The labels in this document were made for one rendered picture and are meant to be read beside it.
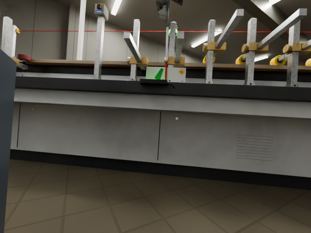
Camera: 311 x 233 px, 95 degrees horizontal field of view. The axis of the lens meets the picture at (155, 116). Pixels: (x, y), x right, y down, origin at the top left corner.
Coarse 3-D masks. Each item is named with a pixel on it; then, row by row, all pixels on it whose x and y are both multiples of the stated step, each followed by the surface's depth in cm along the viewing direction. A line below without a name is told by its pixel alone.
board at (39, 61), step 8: (40, 64) 126; (48, 64) 125; (56, 64) 124; (64, 64) 122; (72, 64) 121; (80, 64) 120; (88, 64) 118; (104, 64) 116; (112, 64) 115; (120, 64) 114; (152, 64) 111; (160, 64) 111; (192, 64) 108; (200, 64) 108; (216, 64) 107; (224, 64) 106; (232, 64) 106; (240, 64) 105; (304, 72) 106
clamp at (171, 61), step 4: (168, 60) 93; (172, 60) 93; (180, 60) 92; (184, 60) 92; (164, 64) 95; (168, 64) 94; (172, 64) 93; (176, 64) 93; (180, 64) 93; (184, 64) 92
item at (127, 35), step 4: (124, 32) 67; (128, 32) 67; (124, 36) 67; (128, 36) 67; (128, 40) 69; (132, 40) 71; (128, 44) 72; (132, 44) 72; (132, 48) 76; (136, 48) 79; (132, 52) 81; (136, 52) 81; (136, 56) 86; (140, 56) 91; (136, 60) 92; (140, 60) 92; (144, 68) 107
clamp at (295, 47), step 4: (288, 44) 87; (292, 44) 86; (296, 44) 86; (300, 44) 86; (284, 48) 90; (288, 48) 87; (292, 48) 86; (296, 48) 86; (300, 48) 86; (284, 52) 90; (288, 52) 88; (300, 52) 87; (304, 52) 87; (308, 52) 87
